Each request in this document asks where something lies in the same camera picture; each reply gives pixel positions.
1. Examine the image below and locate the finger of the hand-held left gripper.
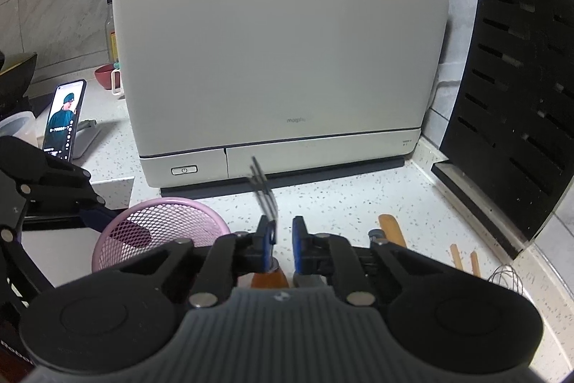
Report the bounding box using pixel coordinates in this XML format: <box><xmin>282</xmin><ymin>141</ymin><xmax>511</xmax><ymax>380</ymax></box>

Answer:
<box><xmin>0</xmin><ymin>136</ymin><xmax>123</xmax><ymax>232</ymax></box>
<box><xmin>0</xmin><ymin>226</ymin><xmax>57</xmax><ymax>304</ymax></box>

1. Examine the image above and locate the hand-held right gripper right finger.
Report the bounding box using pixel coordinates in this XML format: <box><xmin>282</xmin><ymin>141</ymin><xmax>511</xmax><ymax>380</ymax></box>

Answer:
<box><xmin>291</xmin><ymin>216</ymin><xmax>450</xmax><ymax>307</ymax></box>

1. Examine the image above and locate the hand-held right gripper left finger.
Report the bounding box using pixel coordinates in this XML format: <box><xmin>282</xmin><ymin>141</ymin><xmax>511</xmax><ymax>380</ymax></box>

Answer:
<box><xmin>117</xmin><ymin>216</ymin><xmax>277</xmax><ymax>308</ymax></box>

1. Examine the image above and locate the wooden-handled steel fork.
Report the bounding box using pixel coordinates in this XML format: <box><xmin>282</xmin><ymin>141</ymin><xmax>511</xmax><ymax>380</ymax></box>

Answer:
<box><xmin>248</xmin><ymin>155</ymin><xmax>291</xmax><ymax>290</ymax></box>

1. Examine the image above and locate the pink mesh utensil holder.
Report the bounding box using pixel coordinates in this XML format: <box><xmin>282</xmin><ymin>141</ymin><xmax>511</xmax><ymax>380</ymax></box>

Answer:
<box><xmin>92</xmin><ymin>197</ymin><xmax>231</xmax><ymax>276</ymax></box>

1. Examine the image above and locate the bamboo spatula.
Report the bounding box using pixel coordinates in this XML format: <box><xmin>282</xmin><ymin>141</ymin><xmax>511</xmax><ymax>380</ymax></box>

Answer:
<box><xmin>378</xmin><ymin>214</ymin><xmax>408</xmax><ymax>249</ymax></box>

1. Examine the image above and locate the grey phone stand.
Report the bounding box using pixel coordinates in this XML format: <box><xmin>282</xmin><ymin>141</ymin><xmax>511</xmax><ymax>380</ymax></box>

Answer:
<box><xmin>72</xmin><ymin>118</ymin><xmax>103</xmax><ymax>159</ymax></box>

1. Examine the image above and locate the smartphone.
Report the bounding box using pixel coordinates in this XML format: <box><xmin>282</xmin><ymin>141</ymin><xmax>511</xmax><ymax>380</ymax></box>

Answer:
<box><xmin>41</xmin><ymin>80</ymin><xmax>87</xmax><ymax>163</ymax></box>

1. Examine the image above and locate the white round container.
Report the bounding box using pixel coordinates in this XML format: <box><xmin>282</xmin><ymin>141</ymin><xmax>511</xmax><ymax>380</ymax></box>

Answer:
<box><xmin>0</xmin><ymin>110</ymin><xmax>37</xmax><ymax>150</ymax></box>

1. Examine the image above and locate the red bowl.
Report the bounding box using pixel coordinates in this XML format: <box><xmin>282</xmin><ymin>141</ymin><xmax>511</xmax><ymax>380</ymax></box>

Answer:
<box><xmin>94</xmin><ymin>64</ymin><xmax>118</xmax><ymax>91</ymax></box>

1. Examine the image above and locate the black wok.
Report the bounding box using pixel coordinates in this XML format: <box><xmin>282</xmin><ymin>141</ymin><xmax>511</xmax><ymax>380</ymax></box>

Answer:
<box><xmin>0</xmin><ymin>51</ymin><xmax>39</xmax><ymax>123</ymax></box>

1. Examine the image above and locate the glass oil bottle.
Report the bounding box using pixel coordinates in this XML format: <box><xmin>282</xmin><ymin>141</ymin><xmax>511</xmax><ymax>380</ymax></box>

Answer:
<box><xmin>103</xmin><ymin>0</ymin><xmax>119</xmax><ymax>65</ymax></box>

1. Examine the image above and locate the white knife steriliser appliance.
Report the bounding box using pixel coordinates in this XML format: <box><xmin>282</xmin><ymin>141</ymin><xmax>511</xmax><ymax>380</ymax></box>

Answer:
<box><xmin>111</xmin><ymin>0</ymin><xmax>450</xmax><ymax>189</ymax></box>

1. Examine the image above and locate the black slotted knife block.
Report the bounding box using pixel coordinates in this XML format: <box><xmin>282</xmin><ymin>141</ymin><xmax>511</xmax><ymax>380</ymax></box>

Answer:
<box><xmin>431</xmin><ymin>0</ymin><xmax>574</xmax><ymax>260</ymax></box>

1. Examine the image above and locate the steel wire whisk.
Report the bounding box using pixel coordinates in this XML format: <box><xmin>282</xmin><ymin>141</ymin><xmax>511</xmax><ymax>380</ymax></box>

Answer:
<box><xmin>486</xmin><ymin>265</ymin><xmax>525</xmax><ymax>298</ymax></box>

